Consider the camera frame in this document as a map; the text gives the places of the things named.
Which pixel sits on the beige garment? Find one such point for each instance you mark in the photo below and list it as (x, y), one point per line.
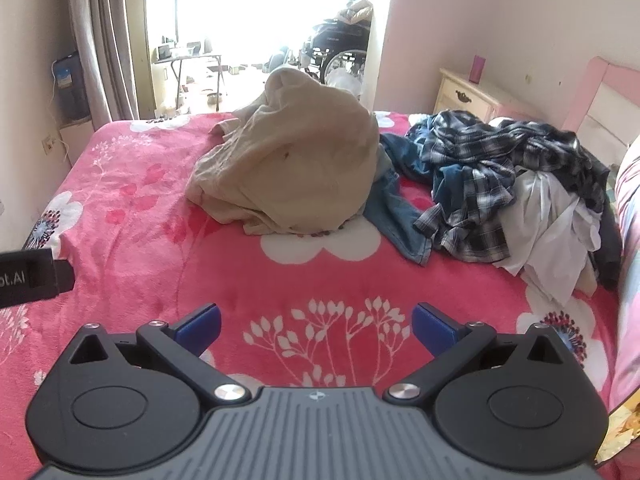
(295, 160)

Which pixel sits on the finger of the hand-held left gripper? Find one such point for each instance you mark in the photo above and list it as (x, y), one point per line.
(65, 275)

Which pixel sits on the white garment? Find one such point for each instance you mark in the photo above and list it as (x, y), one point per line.
(545, 230)

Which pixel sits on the blue jeans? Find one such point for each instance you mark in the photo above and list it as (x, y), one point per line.
(400, 225)

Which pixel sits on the beige bag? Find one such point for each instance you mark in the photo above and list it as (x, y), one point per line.
(357, 10)

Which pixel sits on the small folding table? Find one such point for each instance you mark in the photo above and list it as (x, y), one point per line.
(187, 62)

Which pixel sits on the white plastic bag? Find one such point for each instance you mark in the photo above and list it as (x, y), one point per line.
(345, 81)

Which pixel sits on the dark garment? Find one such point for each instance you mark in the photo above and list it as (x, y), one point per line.
(607, 240)

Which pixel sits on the cream nightstand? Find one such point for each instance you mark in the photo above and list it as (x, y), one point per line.
(470, 97)

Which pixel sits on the grey curtain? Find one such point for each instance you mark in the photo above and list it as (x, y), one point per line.
(102, 35)

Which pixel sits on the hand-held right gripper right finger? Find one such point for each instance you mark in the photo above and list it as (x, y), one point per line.
(434, 331)

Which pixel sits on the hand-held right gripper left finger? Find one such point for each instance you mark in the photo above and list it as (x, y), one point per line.
(200, 329)

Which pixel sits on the patterned quilt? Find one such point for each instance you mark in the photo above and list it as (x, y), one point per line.
(629, 260)

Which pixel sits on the pink headboard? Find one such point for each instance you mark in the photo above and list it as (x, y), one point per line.
(600, 95)

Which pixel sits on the pink cup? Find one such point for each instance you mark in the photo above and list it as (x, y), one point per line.
(477, 70)

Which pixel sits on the pink floral blanket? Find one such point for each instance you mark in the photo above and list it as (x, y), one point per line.
(150, 240)

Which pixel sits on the wheelchair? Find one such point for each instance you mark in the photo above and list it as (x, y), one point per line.
(335, 45)

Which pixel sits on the white stand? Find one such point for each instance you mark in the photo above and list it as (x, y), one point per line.
(77, 140)

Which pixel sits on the wall socket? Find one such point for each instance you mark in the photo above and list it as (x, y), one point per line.
(49, 145)

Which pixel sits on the plaid shirt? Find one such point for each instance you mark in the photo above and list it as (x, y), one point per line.
(475, 160)

